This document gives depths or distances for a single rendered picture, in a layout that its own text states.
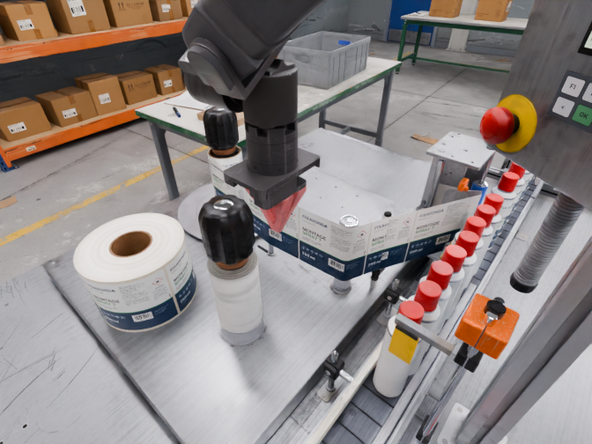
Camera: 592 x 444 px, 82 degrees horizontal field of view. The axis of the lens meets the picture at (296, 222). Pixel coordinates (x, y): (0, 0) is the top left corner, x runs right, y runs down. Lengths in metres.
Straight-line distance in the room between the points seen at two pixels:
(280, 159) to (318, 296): 0.45
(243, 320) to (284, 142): 0.37
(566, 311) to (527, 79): 0.23
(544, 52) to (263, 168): 0.29
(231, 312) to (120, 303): 0.21
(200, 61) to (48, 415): 0.68
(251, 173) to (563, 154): 0.30
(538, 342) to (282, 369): 0.40
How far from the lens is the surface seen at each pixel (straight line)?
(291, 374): 0.66
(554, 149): 0.41
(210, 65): 0.30
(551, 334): 0.47
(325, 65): 2.29
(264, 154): 0.37
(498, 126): 0.41
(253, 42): 0.27
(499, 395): 0.58
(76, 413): 0.79
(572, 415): 0.84
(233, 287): 0.57
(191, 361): 0.70
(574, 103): 0.40
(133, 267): 0.68
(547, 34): 0.42
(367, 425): 0.64
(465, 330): 0.38
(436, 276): 0.57
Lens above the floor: 1.47
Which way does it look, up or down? 38 degrees down
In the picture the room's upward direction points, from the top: straight up
